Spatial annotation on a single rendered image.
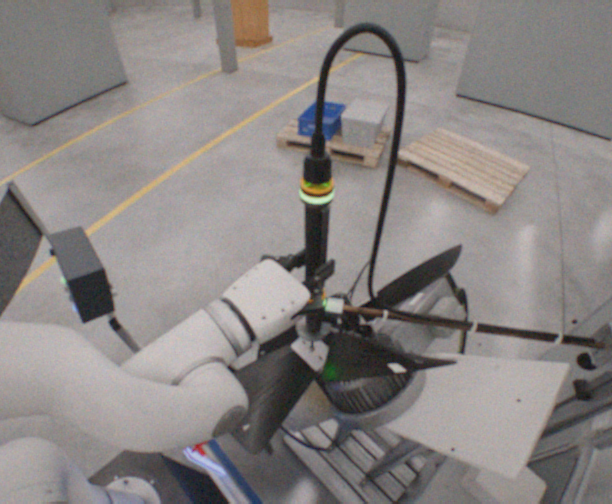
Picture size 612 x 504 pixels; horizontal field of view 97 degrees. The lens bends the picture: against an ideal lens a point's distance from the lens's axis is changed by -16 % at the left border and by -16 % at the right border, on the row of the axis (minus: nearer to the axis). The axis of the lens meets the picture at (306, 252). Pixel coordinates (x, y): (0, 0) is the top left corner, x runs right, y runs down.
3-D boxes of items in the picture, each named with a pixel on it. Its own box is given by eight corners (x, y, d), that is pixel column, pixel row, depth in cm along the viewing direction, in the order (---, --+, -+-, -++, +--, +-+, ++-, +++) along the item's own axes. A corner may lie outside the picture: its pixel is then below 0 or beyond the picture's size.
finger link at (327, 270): (301, 292, 50) (331, 269, 53) (316, 305, 48) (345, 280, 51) (301, 280, 48) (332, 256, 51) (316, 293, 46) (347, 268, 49)
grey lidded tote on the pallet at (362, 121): (385, 129, 375) (390, 103, 351) (374, 151, 338) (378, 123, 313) (352, 122, 386) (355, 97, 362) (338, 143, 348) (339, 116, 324)
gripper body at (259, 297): (217, 315, 49) (272, 277, 55) (257, 360, 44) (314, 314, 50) (206, 287, 44) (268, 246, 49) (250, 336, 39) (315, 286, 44)
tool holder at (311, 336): (340, 317, 69) (345, 290, 62) (336, 346, 64) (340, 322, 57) (300, 310, 70) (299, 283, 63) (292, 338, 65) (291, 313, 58)
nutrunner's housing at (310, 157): (323, 326, 70) (337, 126, 36) (319, 342, 68) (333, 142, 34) (305, 323, 71) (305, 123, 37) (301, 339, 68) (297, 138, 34)
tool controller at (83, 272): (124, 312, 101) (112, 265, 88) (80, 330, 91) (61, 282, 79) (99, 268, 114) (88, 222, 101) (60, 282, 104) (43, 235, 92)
